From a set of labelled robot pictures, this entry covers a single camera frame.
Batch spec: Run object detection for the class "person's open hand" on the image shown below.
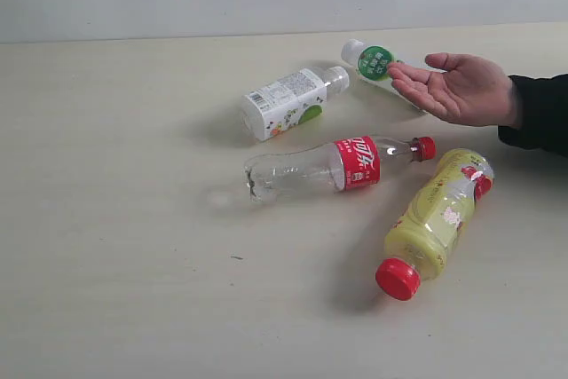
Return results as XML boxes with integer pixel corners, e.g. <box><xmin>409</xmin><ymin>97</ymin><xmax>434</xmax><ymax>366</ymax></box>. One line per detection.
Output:
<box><xmin>388</xmin><ymin>52</ymin><xmax>522</xmax><ymax>129</ymax></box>

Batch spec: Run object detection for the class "white bottle green round label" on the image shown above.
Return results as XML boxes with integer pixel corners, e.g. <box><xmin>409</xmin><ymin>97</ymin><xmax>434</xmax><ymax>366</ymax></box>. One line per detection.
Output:
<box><xmin>340</xmin><ymin>38</ymin><xmax>434</xmax><ymax>116</ymax></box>

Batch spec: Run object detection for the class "clear cola bottle red label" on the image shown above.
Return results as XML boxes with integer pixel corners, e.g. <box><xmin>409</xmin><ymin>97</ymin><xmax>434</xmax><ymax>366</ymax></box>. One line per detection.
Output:
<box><xmin>244</xmin><ymin>135</ymin><xmax>437</xmax><ymax>202</ymax></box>

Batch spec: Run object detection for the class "yellow juice bottle red cap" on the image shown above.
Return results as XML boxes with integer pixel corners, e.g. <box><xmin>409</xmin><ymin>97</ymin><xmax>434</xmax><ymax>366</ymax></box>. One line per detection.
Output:
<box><xmin>375</xmin><ymin>148</ymin><xmax>494</xmax><ymax>301</ymax></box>

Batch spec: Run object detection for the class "clear bottle white fruit label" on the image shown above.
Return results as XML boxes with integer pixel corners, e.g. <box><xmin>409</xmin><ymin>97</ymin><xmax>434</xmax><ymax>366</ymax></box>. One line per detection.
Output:
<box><xmin>241</xmin><ymin>66</ymin><xmax>350</xmax><ymax>141</ymax></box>

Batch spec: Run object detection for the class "black sleeved forearm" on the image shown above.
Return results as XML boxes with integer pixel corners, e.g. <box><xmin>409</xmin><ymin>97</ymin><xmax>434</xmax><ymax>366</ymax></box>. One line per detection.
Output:
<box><xmin>498</xmin><ymin>74</ymin><xmax>567</xmax><ymax>157</ymax></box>

